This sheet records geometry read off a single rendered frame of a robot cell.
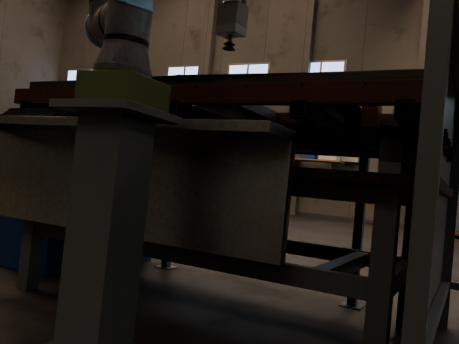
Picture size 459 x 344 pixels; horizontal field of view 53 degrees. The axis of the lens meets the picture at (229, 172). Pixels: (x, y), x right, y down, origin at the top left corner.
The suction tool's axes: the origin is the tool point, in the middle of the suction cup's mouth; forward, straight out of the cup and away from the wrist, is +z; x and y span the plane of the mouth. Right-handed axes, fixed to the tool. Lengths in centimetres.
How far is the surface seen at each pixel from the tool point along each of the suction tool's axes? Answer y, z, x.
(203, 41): 700, -294, -769
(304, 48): 430, -272, -820
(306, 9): 437, -363, -820
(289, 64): 473, -239, -831
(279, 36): 508, -309, -826
